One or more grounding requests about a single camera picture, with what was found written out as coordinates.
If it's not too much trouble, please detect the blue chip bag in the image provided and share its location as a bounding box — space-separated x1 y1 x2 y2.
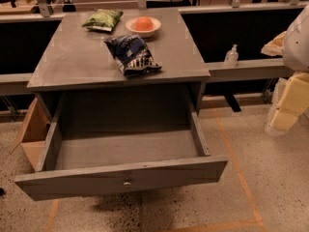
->
104 34 161 76

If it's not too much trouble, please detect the round metal drawer knob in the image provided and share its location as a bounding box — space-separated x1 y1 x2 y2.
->
123 181 131 189

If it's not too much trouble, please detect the grey wooden cabinet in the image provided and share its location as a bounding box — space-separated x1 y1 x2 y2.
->
27 8 210 108

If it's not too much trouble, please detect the clear sanitizer pump bottle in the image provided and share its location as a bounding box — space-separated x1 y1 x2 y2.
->
224 44 239 68

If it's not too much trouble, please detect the white bowl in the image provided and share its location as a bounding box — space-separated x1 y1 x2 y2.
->
126 16 161 38

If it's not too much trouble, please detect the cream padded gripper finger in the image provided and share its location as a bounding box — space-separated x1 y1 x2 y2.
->
261 32 286 56
266 72 309 136

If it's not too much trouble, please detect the brown cardboard box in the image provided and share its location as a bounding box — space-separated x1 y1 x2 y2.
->
11 98 49 169

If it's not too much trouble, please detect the green chip bag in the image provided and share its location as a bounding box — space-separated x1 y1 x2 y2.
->
82 9 123 32

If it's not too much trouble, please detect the orange fruit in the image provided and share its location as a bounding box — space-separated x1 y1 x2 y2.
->
134 16 154 31

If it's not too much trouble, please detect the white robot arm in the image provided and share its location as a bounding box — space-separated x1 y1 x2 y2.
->
261 5 309 136

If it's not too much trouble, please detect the grey open top drawer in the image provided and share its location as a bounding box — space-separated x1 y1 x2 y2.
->
15 93 227 201

